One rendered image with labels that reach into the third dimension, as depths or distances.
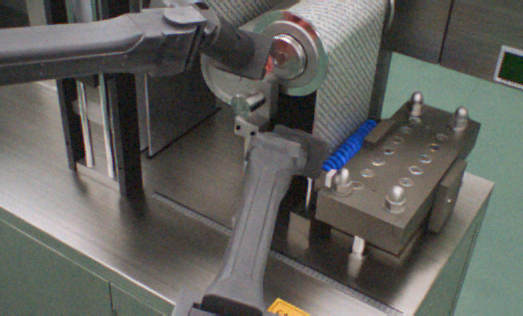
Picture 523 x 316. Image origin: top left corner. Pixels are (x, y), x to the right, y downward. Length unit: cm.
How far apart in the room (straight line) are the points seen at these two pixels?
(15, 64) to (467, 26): 86
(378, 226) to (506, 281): 153
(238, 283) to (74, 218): 68
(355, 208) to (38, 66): 60
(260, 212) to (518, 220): 221
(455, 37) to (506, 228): 162
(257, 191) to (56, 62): 28
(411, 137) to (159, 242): 53
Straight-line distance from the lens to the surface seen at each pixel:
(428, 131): 138
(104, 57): 82
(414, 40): 138
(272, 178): 86
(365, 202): 116
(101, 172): 139
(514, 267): 271
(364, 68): 127
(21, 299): 165
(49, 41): 79
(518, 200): 304
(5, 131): 160
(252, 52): 100
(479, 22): 133
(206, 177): 140
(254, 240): 75
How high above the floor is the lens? 175
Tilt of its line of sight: 36 degrees down
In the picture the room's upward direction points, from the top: 3 degrees clockwise
